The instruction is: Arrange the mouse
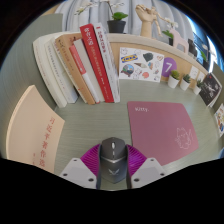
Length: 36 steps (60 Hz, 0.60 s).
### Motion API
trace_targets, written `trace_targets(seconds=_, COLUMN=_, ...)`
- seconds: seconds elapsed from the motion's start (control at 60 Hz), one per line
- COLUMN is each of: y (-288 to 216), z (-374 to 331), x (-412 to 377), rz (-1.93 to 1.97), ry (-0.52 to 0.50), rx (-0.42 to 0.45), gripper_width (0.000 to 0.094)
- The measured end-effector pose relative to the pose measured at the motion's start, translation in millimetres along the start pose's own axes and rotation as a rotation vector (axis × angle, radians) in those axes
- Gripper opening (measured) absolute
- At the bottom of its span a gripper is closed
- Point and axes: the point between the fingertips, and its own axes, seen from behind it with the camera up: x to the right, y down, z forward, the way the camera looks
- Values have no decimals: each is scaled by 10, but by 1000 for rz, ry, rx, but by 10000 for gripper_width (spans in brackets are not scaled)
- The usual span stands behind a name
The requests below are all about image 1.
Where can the pale grey curtain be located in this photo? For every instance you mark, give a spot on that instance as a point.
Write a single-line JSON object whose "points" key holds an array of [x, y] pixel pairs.
{"points": [[70, 16]]}

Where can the pink wooden horse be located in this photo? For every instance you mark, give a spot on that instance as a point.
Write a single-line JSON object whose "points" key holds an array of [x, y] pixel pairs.
{"points": [[180, 41]]}

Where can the pink mouse pad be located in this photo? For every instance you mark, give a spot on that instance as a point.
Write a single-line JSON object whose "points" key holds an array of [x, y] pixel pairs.
{"points": [[160, 130]]}

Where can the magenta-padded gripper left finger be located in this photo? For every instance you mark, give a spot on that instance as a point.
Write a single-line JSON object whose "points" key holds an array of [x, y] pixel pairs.
{"points": [[80, 168]]}

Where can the dark grey computer mouse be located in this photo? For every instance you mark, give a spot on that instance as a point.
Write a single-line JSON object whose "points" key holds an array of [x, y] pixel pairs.
{"points": [[113, 160]]}

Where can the wooden hand model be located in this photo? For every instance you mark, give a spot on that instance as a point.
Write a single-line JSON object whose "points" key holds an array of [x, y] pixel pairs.
{"points": [[146, 23]]}

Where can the potted plant by window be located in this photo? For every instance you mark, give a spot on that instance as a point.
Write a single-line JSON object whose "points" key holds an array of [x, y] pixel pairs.
{"points": [[204, 61]]}

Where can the grey-white book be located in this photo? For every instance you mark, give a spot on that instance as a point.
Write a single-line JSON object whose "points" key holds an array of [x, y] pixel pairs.
{"points": [[87, 63]]}

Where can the white orchid behind horse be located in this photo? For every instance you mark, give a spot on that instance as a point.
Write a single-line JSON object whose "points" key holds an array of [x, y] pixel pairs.
{"points": [[170, 31]]}

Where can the small succulent in white pot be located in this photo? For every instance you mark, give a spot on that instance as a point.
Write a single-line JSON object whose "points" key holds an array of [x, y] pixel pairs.
{"points": [[173, 81], [197, 89], [184, 84]]}

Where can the black cover book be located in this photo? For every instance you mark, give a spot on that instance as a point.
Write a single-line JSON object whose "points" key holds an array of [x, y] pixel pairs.
{"points": [[210, 89]]}

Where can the thin red and white book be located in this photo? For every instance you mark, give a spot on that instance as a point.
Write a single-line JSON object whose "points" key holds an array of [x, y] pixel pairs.
{"points": [[79, 63]]}

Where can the white wall socket plate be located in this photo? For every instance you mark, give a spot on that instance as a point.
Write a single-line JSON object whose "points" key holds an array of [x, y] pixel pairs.
{"points": [[194, 72], [200, 76]]}

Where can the black wooden horse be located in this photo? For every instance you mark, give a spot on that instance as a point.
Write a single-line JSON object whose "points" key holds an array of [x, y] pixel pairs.
{"points": [[191, 47]]}

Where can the colourful sticker card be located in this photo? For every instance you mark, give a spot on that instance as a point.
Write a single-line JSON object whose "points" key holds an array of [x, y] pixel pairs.
{"points": [[220, 120]]}

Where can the white orchid in black pot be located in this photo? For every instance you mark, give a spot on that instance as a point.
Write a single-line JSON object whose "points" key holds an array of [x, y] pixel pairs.
{"points": [[116, 26]]}

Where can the tan kraft book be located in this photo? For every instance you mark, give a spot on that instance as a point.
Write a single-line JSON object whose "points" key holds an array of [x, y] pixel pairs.
{"points": [[68, 56]]}

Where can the white sticker sheet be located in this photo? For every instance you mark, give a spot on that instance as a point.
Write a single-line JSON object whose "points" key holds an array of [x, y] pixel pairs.
{"points": [[140, 65]]}

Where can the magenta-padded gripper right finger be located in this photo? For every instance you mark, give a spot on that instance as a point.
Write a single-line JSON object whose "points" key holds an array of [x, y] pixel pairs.
{"points": [[148, 170]]}

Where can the white book with red title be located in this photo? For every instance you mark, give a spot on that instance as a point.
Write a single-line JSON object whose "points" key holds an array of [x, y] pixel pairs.
{"points": [[108, 60]]}

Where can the cream book with red title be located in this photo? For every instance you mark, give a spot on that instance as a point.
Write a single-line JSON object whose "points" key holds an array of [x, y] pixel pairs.
{"points": [[33, 133]]}

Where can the round purple number sticker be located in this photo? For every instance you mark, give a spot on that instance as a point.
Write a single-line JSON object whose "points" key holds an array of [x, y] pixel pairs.
{"points": [[169, 68]]}

